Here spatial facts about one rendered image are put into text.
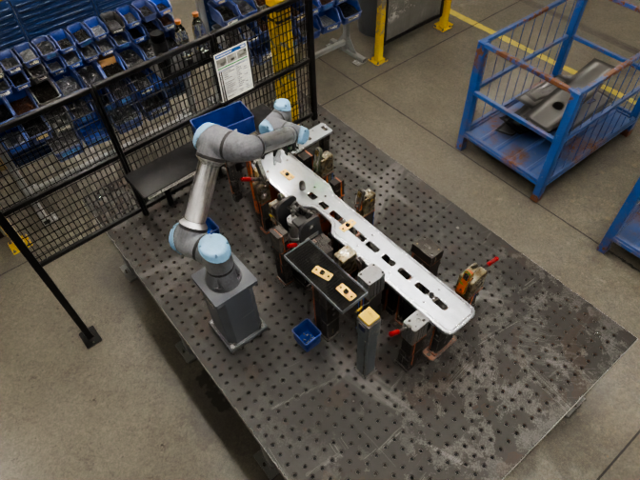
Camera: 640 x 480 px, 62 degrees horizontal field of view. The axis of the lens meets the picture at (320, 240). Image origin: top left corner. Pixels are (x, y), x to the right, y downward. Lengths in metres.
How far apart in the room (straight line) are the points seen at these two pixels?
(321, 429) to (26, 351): 2.11
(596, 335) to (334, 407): 1.25
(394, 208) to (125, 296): 1.87
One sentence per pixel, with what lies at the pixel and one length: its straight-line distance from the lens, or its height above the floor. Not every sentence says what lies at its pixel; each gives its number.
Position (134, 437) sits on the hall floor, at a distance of 3.29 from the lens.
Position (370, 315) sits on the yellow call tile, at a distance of 2.06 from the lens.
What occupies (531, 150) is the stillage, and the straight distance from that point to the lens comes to 4.40.
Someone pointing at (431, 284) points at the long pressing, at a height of 1.00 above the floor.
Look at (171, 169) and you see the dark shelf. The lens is 2.90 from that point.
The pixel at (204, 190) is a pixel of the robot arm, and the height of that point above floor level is 1.46.
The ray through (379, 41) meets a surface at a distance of 5.31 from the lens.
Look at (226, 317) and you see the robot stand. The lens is 2.34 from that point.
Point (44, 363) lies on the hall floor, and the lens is 3.72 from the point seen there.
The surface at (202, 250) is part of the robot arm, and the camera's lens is 2.09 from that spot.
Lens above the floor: 2.92
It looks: 51 degrees down
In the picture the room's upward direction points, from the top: 3 degrees counter-clockwise
